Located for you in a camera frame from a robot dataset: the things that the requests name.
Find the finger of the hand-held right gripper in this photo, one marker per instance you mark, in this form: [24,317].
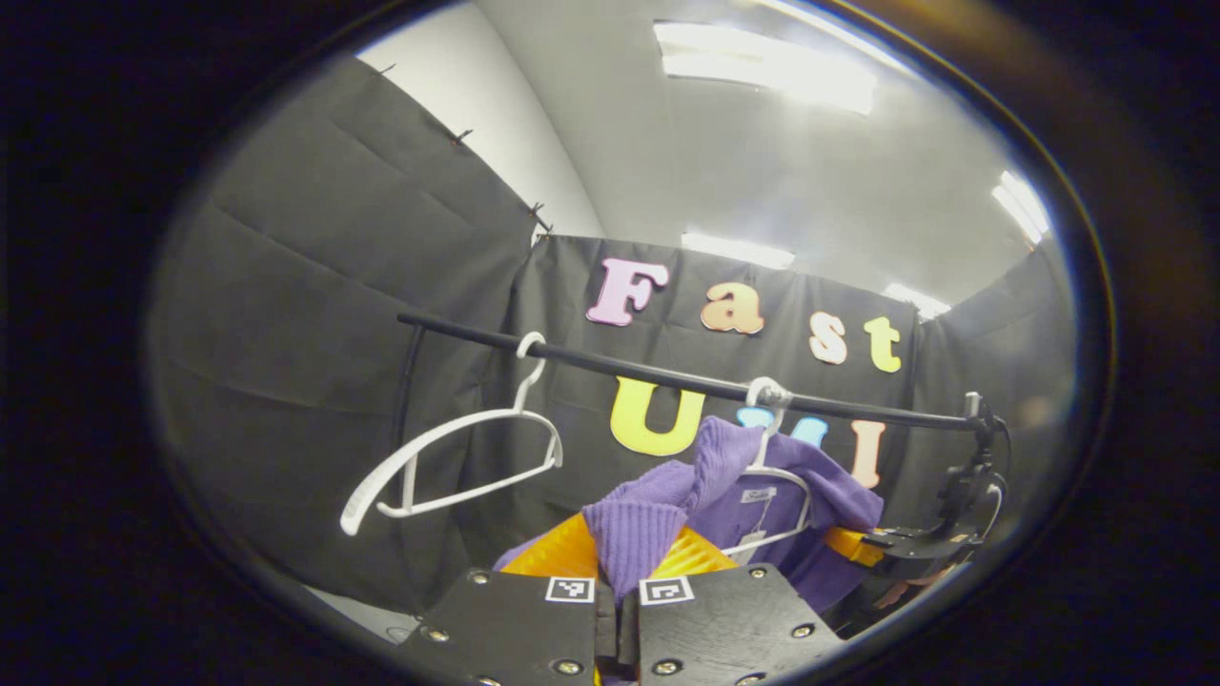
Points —
[851,546]

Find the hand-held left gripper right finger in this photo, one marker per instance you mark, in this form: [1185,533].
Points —
[734,624]

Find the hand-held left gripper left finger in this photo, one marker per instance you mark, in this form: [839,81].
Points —
[515,629]

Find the purple knit jacket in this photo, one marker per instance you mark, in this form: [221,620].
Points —
[648,534]

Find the white clothes hanger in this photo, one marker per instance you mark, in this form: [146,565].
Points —
[357,510]
[791,476]

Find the black clothes rack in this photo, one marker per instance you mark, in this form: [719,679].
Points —
[620,364]

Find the black backdrop cloth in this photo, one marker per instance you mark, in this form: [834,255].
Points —
[286,381]

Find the large ceiling light panel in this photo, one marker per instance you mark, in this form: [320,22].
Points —
[762,62]

